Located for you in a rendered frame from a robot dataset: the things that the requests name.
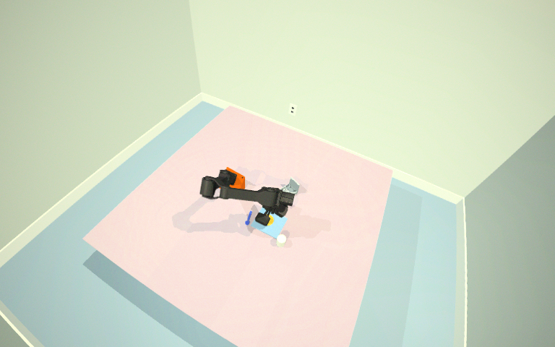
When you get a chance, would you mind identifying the white dish rack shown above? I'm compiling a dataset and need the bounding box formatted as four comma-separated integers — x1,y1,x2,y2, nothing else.
281,177,300,195

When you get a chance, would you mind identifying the light blue flat mat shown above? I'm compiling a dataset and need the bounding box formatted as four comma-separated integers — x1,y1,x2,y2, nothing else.
250,207,287,238

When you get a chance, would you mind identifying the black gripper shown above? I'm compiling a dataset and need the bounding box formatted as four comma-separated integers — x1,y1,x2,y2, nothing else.
255,206,273,226

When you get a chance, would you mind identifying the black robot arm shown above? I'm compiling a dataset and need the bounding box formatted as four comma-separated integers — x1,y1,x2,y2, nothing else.
199,169,295,218

